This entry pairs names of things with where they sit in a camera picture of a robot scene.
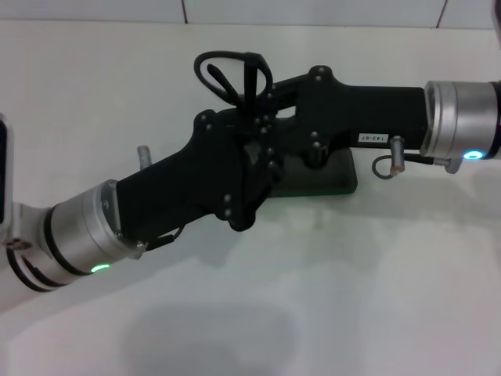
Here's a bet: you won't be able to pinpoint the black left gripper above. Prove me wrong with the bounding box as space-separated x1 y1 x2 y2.
115 109 283 241

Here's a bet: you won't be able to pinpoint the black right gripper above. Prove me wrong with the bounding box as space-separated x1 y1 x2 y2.
267 65 427 170

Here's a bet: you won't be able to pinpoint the green glasses case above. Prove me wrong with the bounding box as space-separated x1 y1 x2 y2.
269 150 361 200

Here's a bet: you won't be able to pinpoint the black thin-framed glasses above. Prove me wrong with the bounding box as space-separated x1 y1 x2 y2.
193 50 276 115

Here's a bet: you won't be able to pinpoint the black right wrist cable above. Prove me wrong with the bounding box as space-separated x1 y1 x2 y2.
371 154 438 180

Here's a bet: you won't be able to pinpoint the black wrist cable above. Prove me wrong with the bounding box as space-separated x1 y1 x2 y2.
371 154 438 180
143 226 184 252

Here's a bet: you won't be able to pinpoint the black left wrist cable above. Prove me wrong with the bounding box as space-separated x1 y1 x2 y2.
143 226 184 252

